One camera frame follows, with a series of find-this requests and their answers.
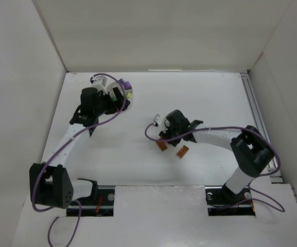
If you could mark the aluminium rail right side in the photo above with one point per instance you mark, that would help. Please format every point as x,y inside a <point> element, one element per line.
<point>275,178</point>

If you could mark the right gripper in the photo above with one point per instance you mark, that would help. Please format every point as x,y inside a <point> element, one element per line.
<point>164,134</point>

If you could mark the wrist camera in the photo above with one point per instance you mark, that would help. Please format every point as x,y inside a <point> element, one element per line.
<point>157,120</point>
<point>99,83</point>

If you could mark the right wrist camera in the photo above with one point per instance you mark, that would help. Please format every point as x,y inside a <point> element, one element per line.
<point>157,120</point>

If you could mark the white round divided container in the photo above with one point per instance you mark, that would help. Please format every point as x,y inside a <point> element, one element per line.
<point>122,90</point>

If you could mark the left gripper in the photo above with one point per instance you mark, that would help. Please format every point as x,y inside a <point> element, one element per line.
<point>116,102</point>

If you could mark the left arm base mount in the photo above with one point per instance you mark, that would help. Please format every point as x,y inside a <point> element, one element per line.
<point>95,200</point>

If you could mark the brown lego plate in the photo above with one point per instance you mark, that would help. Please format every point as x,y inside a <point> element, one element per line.
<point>162,146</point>
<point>182,152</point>

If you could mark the purple butterfly curved lego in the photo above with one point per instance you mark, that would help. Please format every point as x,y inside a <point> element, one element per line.
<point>127,86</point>

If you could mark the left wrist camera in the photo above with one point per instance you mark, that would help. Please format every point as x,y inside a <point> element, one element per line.
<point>99,83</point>

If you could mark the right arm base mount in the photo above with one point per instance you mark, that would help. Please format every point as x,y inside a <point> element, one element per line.
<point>222,202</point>

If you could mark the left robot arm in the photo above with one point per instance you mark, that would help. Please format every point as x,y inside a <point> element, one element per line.
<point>50,183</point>

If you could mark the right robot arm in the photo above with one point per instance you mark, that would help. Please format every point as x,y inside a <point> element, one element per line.
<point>250,150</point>

